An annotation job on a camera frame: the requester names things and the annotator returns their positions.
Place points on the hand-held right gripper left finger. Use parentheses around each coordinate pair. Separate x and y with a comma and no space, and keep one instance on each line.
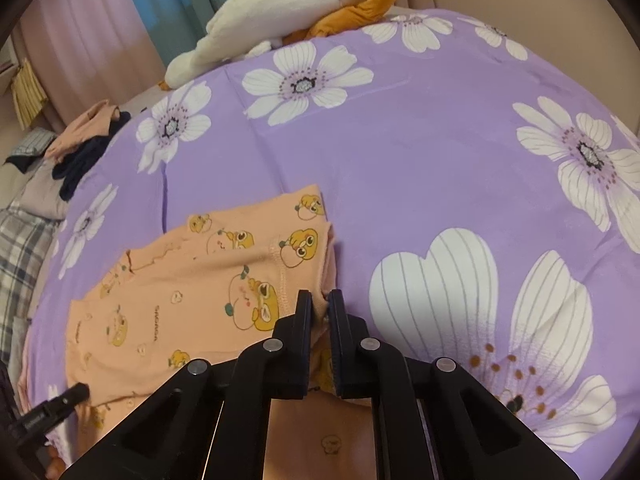
(302,310)

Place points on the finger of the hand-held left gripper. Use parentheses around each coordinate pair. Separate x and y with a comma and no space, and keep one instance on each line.
(71,394)

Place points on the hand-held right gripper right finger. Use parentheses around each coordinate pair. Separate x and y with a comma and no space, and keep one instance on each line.
(336,322)

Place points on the orange printed baby top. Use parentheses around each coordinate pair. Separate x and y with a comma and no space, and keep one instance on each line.
(200,280)

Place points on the navy folded clothes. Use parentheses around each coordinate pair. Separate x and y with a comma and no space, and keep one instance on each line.
(82,160)

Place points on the striped folded clothes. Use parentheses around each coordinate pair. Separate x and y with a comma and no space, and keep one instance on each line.
(32,142)

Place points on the pink folded clothes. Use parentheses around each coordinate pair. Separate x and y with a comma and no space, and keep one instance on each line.
(85,125)

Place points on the person's left hand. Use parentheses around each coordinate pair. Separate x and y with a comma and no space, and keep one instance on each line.
(55,465)

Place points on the pink cloth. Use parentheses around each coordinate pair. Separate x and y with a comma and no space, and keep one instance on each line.
(23,380)

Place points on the plaid duvet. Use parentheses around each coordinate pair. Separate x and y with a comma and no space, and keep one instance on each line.
(20,255)

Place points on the purple floral bedspread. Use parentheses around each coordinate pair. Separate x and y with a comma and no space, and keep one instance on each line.
(425,160)

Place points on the white plush blanket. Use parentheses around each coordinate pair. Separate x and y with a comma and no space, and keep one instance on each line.
(260,15)

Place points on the yellow fringed cloth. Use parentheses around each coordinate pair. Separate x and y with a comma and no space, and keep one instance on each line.
(27,92)

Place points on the mustard orange cloth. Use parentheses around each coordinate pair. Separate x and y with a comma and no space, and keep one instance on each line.
(360,10)

